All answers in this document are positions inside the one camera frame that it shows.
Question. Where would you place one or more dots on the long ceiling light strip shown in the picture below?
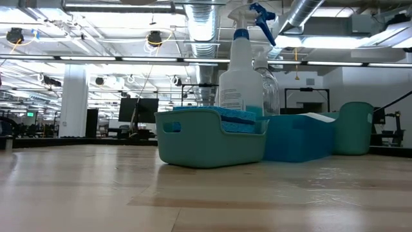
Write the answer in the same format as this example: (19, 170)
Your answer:
(145, 59)

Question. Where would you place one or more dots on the spray bottle with blue liquid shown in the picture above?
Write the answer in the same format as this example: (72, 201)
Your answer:
(239, 83)

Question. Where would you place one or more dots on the blue plastic tray bin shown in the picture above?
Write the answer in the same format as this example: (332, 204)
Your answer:
(296, 138)

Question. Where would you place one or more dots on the wide silver ventilation duct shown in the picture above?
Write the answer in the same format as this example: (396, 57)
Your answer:
(202, 19)

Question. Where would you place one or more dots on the small teal plastic bin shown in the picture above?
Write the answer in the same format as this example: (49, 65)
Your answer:
(199, 148)

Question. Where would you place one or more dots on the small black box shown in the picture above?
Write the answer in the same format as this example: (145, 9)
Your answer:
(92, 122)

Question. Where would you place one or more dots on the green exit sign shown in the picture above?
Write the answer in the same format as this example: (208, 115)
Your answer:
(30, 114)

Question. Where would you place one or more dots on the black ceiling camera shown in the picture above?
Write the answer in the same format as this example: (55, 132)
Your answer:
(14, 35)
(155, 38)

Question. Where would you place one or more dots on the large teal plastic bin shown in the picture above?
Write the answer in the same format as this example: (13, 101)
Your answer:
(354, 129)

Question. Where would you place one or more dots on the black equipment stand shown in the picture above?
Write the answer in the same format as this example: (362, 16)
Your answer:
(387, 132)

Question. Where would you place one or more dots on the black station frame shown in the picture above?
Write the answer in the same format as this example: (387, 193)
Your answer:
(305, 89)
(199, 85)

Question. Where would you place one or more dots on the black monitor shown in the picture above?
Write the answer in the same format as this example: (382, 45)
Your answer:
(128, 109)

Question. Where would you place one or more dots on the slanted silver ventilation duct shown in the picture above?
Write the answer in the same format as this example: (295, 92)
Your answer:
(302, 13)

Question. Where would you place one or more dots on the white column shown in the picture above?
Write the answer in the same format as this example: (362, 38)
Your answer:
(74, 103)

